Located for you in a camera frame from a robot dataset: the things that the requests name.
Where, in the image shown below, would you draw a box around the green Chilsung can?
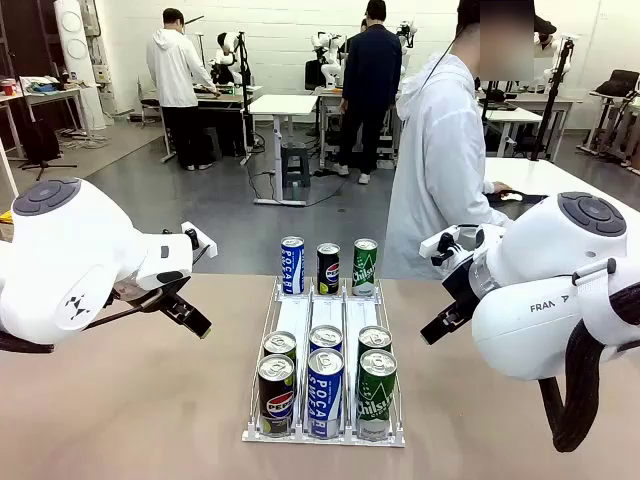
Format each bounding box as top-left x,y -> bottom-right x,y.
352,238 -> 379,297
356,349 -> 398,442
357,325 -> 393,355

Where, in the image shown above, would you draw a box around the black Pepsi can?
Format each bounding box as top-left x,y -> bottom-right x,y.
316,242 -> 341,295
257,353 -> 296,438

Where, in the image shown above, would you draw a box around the black right arm cable sleeve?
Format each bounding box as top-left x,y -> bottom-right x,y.
538,284 -> 640,454

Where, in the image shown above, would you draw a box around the black tripod with bag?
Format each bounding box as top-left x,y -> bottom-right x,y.
0,0 -> 79,182

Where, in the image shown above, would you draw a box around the tall black camera stand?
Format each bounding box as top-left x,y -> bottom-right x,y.
529,37 -> 576,162

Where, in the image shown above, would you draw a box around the person in white hoodie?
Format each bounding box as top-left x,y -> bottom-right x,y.
382,0 -> 551,281

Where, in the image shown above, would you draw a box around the person in navy clothes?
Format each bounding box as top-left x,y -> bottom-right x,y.
333,0 -> 404,185

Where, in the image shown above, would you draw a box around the person's right forearm white sleeve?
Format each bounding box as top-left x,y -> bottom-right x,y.
479,178 -> 511,226

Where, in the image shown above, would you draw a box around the white wire can rack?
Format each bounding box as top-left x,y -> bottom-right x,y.
241,276 -> 406,446

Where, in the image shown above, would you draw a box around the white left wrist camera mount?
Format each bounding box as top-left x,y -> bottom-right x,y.
180,221 -> 219,265

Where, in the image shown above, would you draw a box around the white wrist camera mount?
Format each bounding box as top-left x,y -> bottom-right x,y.
180,221 -> 219,265
418,224 -> 507,267

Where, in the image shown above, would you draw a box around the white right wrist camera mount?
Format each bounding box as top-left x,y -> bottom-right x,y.
418,224 -> 507,267

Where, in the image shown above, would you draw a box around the desk with brown top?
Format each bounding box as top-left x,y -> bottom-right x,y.
192,83 -> 264,166

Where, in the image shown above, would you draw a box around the green can second row left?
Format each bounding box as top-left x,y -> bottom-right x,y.
262,330 -> 298,362

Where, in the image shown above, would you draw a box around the small white desk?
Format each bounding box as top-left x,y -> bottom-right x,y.
248,93 -> 321,207

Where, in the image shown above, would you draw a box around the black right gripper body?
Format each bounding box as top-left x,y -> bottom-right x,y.
441,258 -> 482,315

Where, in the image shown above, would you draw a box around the grey plastic stool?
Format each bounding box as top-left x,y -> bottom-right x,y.
279,142 -> 312,190

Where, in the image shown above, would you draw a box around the white tower air conditioner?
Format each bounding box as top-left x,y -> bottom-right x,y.
53,0 -> 109,132

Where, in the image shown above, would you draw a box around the cluttered white side table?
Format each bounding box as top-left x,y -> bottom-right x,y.
0,74 -> 91,161

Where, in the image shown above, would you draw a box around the blue Pocari Sweat can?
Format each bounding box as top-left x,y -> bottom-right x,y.
280,236 -> 306,295
308,324 -> 344,354
306,348 -> 346,440

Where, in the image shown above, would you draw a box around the white humanoid robot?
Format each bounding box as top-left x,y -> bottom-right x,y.
396,19 -> 419,51
212,30 -> 246,86
309,30 -> 346,91

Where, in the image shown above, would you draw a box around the large white table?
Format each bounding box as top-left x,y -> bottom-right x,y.
482,157 -> 640,236

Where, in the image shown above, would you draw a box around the man white hoodie black trousers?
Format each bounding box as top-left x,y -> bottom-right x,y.
146,7 -> 221,172

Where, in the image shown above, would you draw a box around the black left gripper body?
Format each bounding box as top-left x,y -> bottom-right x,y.
112,273 -> 194,313

